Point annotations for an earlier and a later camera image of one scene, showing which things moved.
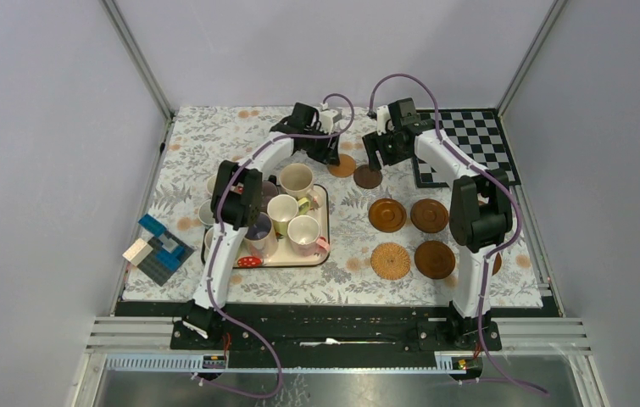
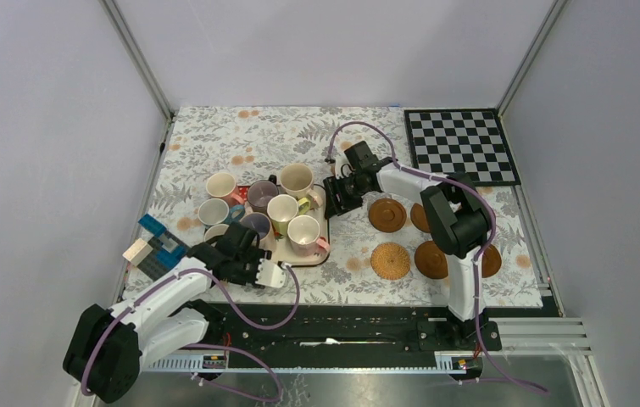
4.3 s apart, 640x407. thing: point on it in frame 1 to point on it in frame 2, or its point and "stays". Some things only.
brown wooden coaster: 429,215 stays
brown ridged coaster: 386,215 stays
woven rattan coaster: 390,260 stays
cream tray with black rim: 285,256 stays
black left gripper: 327,153 to 256,254
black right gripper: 373,142 to 333,186
